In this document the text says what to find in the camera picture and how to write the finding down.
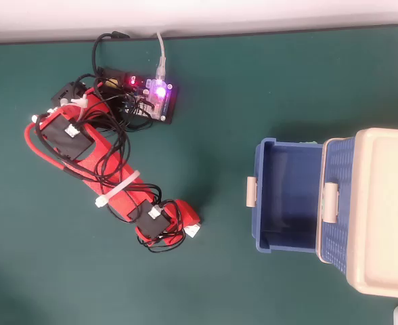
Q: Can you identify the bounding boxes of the blue wicker drawer plain handle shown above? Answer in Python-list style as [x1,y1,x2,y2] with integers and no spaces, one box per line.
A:
[246,136,325,255]

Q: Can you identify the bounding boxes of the black servo wiring bundle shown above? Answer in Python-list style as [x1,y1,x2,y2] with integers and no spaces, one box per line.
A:
[24,77,187,254]

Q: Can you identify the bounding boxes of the white building brick cube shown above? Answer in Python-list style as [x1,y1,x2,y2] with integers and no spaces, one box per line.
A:
[183,223,202,239]

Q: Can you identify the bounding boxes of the black power cable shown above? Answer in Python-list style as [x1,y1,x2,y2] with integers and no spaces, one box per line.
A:
[91,30,131,79]

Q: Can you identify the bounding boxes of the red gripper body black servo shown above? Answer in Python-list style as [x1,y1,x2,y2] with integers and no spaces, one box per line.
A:
[134,199,187,247]

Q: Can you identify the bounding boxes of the dark green table mat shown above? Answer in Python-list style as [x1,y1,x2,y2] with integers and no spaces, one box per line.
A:
[0,23,398,325]

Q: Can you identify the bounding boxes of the red curved movable gripper finger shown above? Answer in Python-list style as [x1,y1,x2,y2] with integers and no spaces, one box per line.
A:
[173,199,202,230]

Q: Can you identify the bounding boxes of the motor controller circuit board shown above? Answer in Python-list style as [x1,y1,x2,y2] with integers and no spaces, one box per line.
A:
[96,66,180,125]

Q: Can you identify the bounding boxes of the blue wicker drawer taped handle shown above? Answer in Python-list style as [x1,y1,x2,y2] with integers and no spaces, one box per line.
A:
[320,136,357,265]

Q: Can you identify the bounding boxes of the white zip tie on forearm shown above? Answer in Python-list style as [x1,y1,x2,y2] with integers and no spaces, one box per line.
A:
[95,171,141,209]

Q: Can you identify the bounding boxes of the white USB cable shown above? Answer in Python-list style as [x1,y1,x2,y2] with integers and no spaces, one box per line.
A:
[156,31,170,83]

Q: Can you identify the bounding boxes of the white zip tie on upper arm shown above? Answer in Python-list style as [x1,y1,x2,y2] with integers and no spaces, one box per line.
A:
[59,95,89,120]

